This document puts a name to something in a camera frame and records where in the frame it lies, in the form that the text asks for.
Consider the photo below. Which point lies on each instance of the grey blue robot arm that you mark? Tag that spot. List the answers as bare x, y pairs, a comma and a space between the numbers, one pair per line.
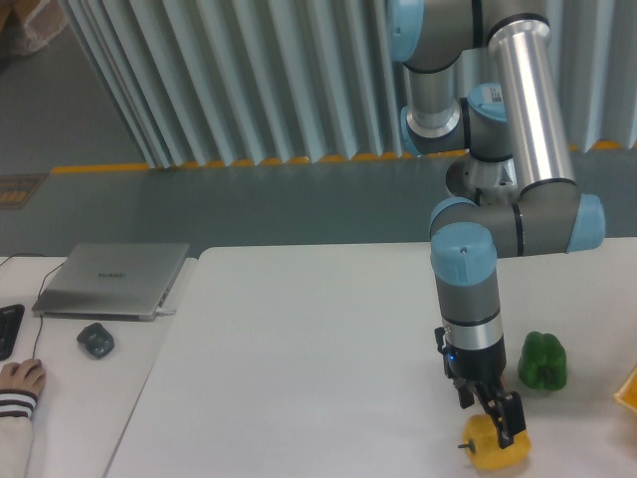
480, 81

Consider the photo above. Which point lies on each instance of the person's hand on mouse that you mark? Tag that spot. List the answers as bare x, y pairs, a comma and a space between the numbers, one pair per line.
27, 377

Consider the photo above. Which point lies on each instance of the yellow bell pepper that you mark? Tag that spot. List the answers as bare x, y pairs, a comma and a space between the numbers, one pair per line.
480, 438

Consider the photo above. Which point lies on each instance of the grey folding partition screen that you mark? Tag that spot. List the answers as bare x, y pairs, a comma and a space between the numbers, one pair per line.
254, 80

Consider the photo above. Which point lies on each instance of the black keyboard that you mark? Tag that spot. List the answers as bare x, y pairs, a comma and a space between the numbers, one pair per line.
11, 320

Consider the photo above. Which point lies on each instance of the silver closed laptop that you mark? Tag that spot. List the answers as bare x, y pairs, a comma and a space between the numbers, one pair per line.
113, 281

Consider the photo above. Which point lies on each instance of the cardboard box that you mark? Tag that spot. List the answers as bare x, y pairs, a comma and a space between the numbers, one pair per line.
29, 26

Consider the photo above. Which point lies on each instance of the white striped sleeve forearm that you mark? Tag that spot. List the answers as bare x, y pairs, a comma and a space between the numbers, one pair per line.
17, 408

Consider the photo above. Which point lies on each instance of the black earbuds case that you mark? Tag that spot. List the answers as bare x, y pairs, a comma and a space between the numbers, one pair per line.
96, 341

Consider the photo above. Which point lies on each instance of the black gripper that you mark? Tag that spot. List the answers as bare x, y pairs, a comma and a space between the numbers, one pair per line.
484, 365

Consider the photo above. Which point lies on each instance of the green bell pepper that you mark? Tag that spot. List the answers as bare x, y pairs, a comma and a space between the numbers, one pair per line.
543, 362

